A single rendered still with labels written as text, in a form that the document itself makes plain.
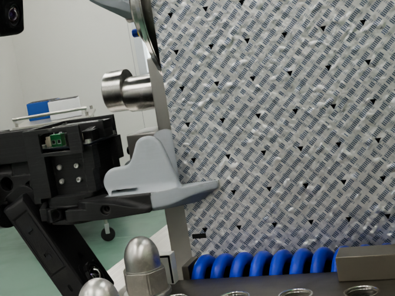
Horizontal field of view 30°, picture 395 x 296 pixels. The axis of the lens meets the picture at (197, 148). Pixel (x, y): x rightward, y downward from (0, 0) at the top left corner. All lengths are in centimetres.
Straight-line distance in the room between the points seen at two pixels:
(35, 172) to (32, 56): 648
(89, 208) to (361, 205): 21
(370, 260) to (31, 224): 29
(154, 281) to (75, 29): 636
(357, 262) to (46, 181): 26
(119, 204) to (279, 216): 13
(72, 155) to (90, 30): 620
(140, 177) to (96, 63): 621
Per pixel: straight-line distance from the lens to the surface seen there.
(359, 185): 57
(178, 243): 71
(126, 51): 667
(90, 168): 61
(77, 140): 60
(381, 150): 57
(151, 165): 59
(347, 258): 53
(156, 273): 55
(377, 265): 53
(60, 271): 65
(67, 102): 526
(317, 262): 56
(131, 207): 59
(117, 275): 111
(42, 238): 64
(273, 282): 55
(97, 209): 59
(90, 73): 683
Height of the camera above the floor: 120
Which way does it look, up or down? 7 degrees down
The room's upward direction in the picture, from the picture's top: 9 degrees counter-clockwise
